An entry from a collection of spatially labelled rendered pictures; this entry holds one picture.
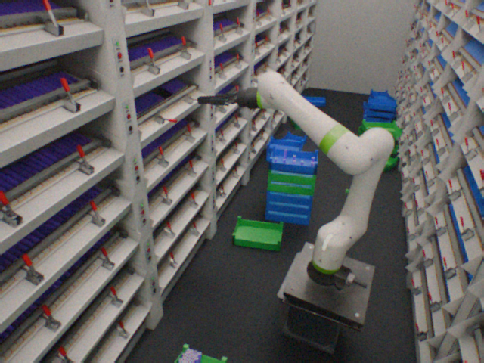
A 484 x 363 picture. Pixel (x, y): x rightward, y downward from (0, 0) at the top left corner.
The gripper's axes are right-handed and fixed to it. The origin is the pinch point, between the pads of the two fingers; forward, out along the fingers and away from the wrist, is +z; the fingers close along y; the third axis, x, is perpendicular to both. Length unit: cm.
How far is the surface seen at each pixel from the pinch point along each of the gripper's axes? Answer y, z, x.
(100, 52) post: -54, 4, 31
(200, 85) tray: 15.7, 9.7, 2.7
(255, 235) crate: 29, -3, -100
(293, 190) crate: 51, -25, -77
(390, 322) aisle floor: -11, -84, -114
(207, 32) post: 18.6, 2.1, 26.4
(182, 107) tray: -6.7, 8.7, -0.9
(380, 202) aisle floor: 100, -78, -113
